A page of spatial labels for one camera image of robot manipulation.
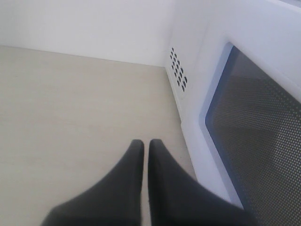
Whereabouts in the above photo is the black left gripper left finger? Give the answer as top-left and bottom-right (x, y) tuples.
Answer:
(42, 139), (144, 226)

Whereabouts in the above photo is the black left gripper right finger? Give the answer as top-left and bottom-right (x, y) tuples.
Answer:
(148, 139), (258, 226)

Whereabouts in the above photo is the white microwave door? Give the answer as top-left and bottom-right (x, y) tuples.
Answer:
(183, 0), (301, 226)

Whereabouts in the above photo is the white microwave oven body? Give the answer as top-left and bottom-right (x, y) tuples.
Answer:
(154, 0), (226, 125)

